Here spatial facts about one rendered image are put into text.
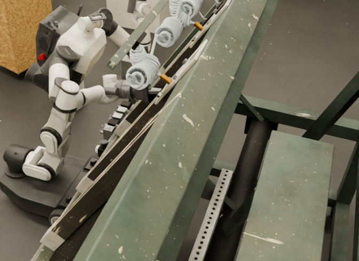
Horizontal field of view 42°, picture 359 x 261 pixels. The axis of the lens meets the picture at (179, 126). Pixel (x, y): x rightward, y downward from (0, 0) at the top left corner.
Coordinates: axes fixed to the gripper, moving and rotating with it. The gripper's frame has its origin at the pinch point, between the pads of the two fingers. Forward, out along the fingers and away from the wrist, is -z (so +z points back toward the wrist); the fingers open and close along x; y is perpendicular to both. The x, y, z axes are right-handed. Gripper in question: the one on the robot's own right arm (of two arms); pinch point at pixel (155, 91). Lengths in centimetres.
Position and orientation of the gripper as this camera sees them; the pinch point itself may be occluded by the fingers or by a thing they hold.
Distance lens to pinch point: 215.0
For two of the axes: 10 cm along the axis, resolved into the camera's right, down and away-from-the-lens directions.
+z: -9.3, -0.7, 3.5
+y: 3.2, -6.0, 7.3
